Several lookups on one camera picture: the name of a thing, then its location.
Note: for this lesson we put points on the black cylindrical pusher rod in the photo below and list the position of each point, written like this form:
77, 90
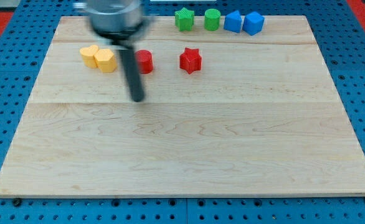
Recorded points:
131, 70

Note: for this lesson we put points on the red cylinder block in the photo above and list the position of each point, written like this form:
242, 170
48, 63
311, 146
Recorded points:
144, 59

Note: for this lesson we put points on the yellow pentagon block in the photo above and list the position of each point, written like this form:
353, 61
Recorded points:
106, 61

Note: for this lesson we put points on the yellow heart block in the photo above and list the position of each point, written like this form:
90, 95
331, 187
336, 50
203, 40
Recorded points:
88, 55

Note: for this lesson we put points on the red star block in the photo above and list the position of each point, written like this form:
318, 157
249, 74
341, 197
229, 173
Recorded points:
190, 60

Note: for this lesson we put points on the green star block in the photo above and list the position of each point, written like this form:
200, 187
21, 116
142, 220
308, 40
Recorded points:
184, 19

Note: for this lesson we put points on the green cylinder block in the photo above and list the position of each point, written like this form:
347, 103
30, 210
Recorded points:
212, 19

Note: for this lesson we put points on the blue triangle block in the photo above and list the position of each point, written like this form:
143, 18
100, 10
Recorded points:
233, 22

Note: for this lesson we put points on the light wooden board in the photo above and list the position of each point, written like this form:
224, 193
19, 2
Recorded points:
261, 119

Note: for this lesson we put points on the blue cube block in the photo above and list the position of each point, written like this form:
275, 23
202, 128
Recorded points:
253, 23

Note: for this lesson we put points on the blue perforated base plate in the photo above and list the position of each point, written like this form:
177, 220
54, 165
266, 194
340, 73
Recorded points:
24, 44

